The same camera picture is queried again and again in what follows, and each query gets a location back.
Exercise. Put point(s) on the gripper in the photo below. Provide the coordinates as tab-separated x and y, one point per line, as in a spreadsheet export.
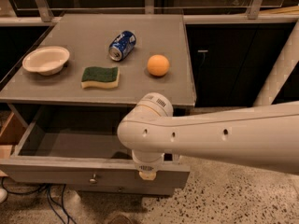
147	164

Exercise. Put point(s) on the grey top drawer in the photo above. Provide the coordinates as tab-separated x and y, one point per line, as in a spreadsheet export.
78	145

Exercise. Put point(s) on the grey drawer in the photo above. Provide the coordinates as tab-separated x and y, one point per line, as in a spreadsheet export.
78	145
156	191

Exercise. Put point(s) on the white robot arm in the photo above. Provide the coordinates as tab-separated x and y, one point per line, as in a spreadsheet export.
264	136

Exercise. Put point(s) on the grey bottom drawer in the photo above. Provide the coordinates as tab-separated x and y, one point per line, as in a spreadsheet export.
156	191

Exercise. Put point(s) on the grey drawer cabinet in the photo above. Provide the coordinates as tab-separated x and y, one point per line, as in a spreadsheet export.
87	37

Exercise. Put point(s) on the green yellow sponge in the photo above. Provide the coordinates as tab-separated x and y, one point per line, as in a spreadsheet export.
100	77

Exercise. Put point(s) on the orange ball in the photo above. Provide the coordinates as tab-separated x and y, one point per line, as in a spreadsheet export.
158	65

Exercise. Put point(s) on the blue soda can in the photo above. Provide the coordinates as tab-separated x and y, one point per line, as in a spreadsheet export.
121	46

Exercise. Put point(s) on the dark low cabinet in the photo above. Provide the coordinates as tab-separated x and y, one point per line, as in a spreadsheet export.
230	62

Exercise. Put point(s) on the light wooden box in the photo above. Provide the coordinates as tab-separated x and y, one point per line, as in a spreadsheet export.
10	135

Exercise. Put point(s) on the white bowl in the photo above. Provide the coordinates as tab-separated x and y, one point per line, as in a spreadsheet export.
46	61

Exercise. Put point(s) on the metal glass railing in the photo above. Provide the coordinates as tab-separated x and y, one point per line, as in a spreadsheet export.
193	11

